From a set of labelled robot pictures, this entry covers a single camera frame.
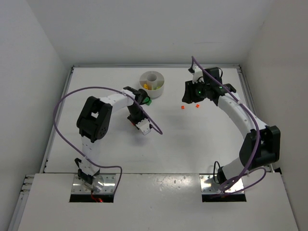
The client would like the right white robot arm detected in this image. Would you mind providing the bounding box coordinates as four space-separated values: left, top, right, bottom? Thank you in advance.
182 66 281 188

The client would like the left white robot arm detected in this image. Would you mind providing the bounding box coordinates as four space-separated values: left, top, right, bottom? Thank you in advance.
75 87 151 188

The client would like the green flat lego plate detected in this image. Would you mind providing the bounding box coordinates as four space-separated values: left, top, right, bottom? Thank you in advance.
142 97 152 106

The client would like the white round divided container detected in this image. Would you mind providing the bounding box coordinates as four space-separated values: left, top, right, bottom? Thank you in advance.
139 71 165 99

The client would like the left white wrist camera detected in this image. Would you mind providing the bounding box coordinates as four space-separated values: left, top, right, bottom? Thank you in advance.
135 118 151 135

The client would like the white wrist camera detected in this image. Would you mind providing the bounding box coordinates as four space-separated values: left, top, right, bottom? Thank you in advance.
135 118 151 135
188 66 204 84

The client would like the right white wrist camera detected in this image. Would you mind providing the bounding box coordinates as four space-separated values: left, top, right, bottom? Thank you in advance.
188 66 204 84

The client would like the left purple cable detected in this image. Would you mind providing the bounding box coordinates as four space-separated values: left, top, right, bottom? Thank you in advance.
52 86 163 191

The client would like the purple cable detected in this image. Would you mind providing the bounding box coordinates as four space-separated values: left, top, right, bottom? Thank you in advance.
52 86 163 191
191 56 267 195

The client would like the aluminium frame rail back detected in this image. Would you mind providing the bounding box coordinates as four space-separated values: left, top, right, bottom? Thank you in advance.
72 64 241 69

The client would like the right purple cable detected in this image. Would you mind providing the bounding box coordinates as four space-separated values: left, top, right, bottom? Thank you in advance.
191 56 267 195

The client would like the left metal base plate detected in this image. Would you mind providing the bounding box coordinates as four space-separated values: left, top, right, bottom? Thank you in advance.
71 174 116 194

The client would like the metal base plate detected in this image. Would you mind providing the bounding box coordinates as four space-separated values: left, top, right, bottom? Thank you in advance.
71 174 116 194
199 174 244 195

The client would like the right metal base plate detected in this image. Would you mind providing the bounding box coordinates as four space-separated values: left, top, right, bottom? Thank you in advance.
199 174 244 195

